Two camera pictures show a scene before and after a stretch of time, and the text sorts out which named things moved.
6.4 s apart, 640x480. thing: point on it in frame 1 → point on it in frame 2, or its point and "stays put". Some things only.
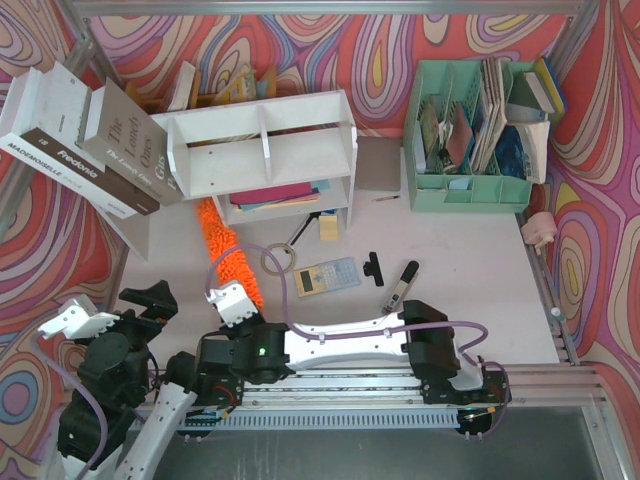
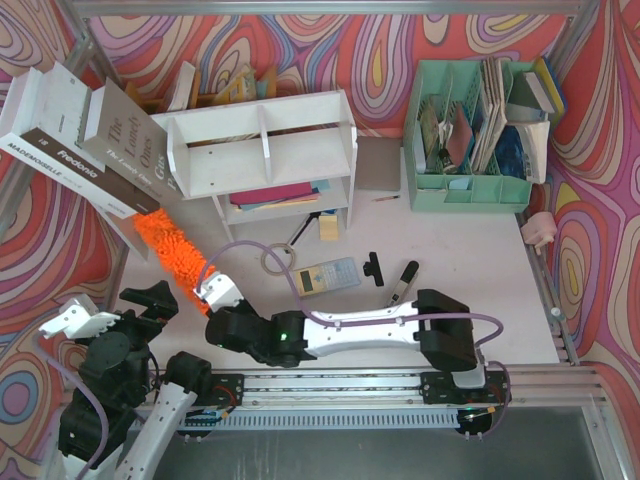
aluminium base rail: [337, 388] stays put
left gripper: [138, 317] stays put
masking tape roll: [282, 245] stays put
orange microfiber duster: [228, 255] → [183, 263]
